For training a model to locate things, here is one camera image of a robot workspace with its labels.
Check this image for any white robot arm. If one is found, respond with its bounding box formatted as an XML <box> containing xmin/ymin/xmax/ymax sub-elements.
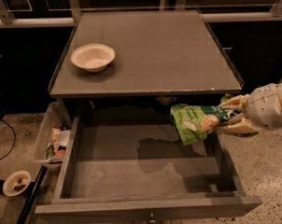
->
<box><xmin>217</xmin><ymin>81</ymin><xmax>282</xmax><ymax>133</ymax></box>

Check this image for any clear plastic storage bin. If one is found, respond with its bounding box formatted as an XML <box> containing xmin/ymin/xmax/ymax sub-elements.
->
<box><xmin>33</xmin><ymin>102</ymin><xmax>71</xmax><ymax>169</ymax></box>

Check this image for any grey open top drawer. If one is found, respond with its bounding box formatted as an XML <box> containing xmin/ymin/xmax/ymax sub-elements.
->
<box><xmin>35</xmin><ymin>114</ymin><xmax>261</xmax><ymax>224</ymax></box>

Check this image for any grey wooden cabinet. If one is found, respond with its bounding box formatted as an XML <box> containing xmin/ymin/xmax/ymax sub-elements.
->
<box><xmin>49</xmin><ymin>10</ymin><xmax>244</xmax><ymax>105</ymax></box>

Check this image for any white round lid in bin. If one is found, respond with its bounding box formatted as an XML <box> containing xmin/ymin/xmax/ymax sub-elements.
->
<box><xmin>57</xmin><ymin>130</ymin><xmax>71</xmax><ymax>147</ymax></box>

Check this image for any black bar on floor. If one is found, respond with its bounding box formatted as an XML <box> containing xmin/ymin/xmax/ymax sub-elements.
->
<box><xmin>16</xmin><ymin>165</ymin><xmax>48</xmax><ymax>224</ymax></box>

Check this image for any green rice chip bag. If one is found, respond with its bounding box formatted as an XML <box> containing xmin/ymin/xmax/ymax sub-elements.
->
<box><xmin>170</xmin><ymin>94</ymin><xmax>239</xmax><ymax>146</ymax></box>

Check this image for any white paper bowl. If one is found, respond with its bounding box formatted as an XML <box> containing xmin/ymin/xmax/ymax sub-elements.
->
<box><xmin>71</xmin><ymin>44</ymin><xmax>116</xmax><ymax>73</ymax></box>

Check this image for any black floor cable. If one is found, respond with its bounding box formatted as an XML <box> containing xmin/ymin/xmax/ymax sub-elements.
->
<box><xmin>0</xmin><ymin>115</ymin><xmax>17</xmax><ymax>165</ymax></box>

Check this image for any metal railing frame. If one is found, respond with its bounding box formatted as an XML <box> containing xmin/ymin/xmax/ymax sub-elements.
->
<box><xmin>0</xmin><ymin>0</ymin><xmax>282</xmax><ymax>27</ymax></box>

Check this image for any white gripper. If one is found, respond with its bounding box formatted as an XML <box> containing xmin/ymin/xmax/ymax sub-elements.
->
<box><xmin>217</xmin><ymin>83</ymin><xmax>282</xmax><ymax>134</ymax></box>

